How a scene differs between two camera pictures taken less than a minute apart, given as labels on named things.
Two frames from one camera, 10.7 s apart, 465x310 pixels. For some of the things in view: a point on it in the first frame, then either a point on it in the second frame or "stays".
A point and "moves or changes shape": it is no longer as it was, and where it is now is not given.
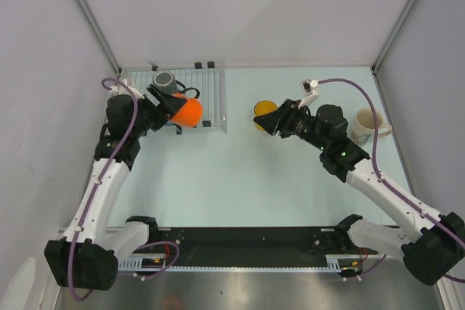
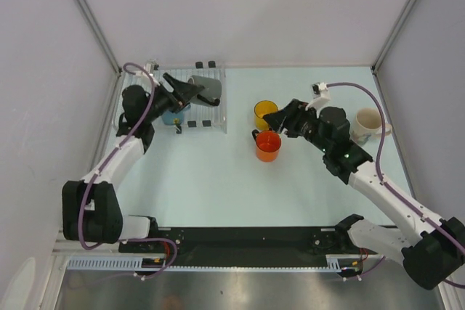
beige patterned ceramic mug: [364, 128] stays
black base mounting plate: [252, 245] stays
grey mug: [166, 82] moves or changes shape
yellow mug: [262, 107] stays
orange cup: [190, 114] → [267, 145]
